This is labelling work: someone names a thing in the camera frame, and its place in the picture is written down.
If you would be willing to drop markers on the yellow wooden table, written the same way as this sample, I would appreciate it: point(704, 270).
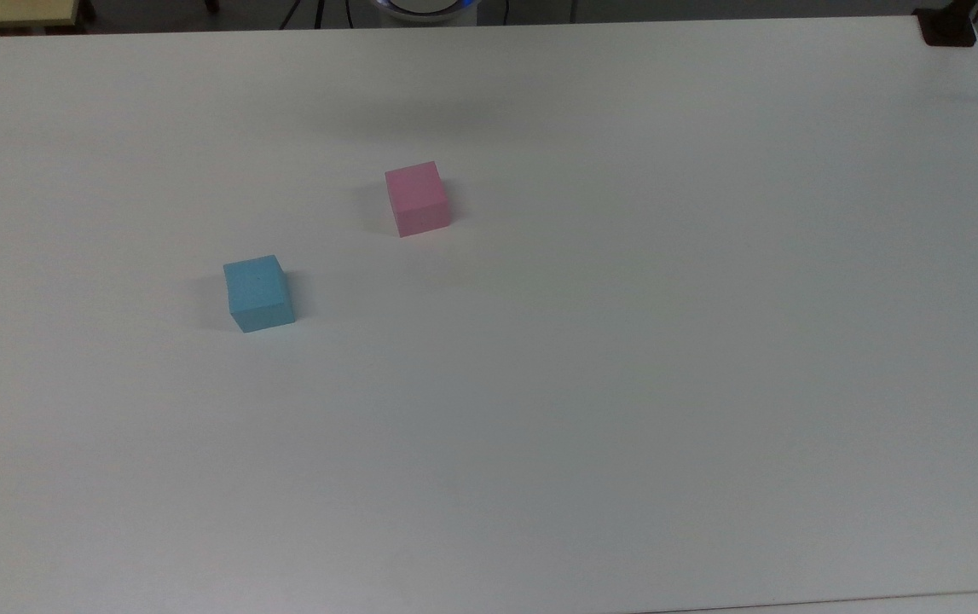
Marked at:
point(2, 12)

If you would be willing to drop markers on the pink cube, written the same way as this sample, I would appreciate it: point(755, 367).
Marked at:
point(417, 198)

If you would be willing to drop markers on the blue cube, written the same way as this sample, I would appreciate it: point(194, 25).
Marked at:
point(257, 292)

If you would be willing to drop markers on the black table clamp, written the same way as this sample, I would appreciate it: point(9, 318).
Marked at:
point(947, 27)

